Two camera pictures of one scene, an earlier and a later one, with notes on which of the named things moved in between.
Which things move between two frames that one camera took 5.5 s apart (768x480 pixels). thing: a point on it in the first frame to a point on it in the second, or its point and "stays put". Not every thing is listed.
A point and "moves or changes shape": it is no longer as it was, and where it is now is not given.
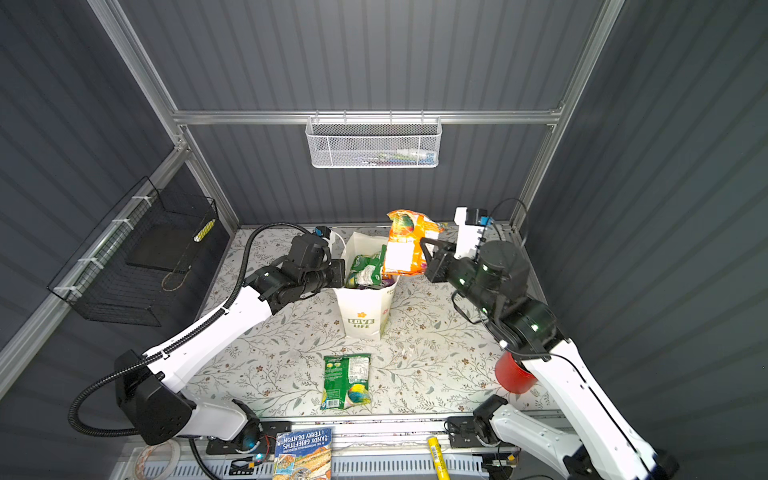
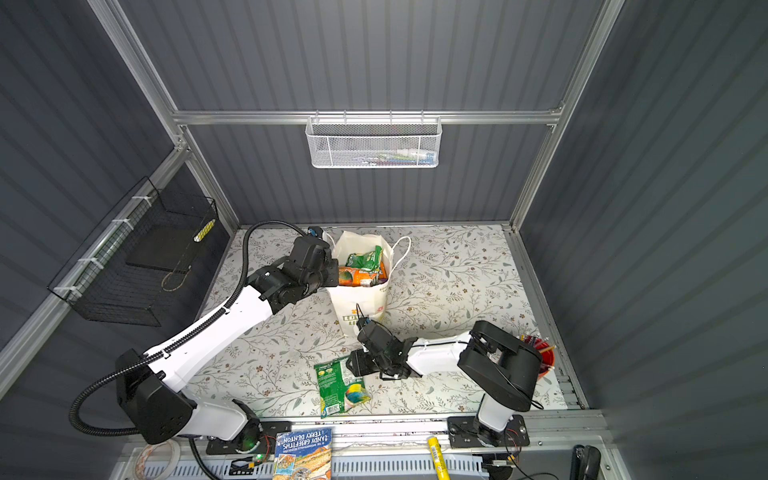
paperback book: (303, 455) stays put
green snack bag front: (346, 382) moves or changes shape
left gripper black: (338, 268) stays put
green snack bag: (366, 269) stays put
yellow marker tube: (438, 457) stays put
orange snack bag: (404, 253) to (355, 277)
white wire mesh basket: (374, 142) stays put
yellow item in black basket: (204, 231) stays put
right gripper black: (437, 261) to (358, 365)
